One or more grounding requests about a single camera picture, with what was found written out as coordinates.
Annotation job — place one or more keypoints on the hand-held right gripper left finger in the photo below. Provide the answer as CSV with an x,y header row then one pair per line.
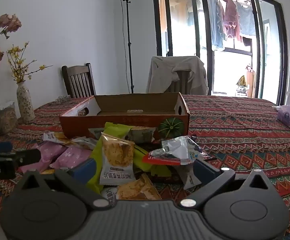
x,y
83,171

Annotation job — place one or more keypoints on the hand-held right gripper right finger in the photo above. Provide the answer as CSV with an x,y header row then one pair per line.
x,y
202,171

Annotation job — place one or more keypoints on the snack packets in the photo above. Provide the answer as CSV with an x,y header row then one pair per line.
x,y
47,152

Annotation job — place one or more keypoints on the lime green snack packet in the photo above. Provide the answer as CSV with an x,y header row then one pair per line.
x,y
96,155

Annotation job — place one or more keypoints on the silver snack packet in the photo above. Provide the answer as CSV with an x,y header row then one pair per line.
x,y
82,142
174,147

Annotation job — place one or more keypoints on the white oat cracker packet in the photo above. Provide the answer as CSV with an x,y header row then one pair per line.
x,y
117,155
53,137
132,188

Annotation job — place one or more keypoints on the orange cardboard box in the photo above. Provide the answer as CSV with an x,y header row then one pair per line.
x,y
85,124

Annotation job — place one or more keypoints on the red snack packet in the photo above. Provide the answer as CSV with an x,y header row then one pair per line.
x,y
155,159

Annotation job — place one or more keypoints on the small white snack packet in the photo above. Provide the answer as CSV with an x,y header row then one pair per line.
x,y
191,180

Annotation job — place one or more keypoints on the pink snack packet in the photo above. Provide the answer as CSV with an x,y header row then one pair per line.
x,y
72,156

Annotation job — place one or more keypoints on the flat silver snack packet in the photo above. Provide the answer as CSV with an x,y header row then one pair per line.
x,y
82,142

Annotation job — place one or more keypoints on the glass jar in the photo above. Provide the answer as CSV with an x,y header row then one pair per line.
x,y
7,120

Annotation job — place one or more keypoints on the patterned tablecloth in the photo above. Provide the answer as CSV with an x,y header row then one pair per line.
x,y
234,135

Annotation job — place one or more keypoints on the floral ceramic vase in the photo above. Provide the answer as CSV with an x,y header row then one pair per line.
x,y
25,105

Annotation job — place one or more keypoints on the small crumpled grey cloth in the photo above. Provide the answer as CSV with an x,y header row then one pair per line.
x,y
63,98

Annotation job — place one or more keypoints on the olive snack packet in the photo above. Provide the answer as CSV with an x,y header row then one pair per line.
x,y
142,135

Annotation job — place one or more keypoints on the yellow flower branches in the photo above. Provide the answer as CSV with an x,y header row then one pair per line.
x,y
17,76

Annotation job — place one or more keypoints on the dark wooden chair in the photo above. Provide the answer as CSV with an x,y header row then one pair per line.
x,y
182,82
77,71

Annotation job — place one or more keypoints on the wooden balcony cabinet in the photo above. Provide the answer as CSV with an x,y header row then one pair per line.
x,y
250,85

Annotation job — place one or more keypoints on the yellow bag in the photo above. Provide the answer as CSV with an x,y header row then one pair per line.
x,y
241,80

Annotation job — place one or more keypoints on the beige jacket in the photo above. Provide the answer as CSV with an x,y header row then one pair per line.
x,y
162,72

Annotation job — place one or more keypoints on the dried pink flowers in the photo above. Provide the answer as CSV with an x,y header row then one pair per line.
x,y
10,22

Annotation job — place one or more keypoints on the small hanging dark garment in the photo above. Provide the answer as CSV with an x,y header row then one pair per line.
x,y
246,41

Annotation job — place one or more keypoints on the black-framed sliding glass door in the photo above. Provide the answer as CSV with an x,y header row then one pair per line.
x,y
284,55

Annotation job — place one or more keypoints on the hanging denim garment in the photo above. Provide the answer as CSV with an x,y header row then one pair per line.
x,y
214,17

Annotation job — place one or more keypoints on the hanging maroon shirt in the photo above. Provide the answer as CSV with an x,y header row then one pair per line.
x,y
231,17

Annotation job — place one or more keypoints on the hanging blue-grey shirt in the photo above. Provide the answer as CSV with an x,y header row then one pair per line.
x,y
247,20

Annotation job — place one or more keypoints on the hanging orange garment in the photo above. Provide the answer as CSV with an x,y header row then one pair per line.
x,y
182,2

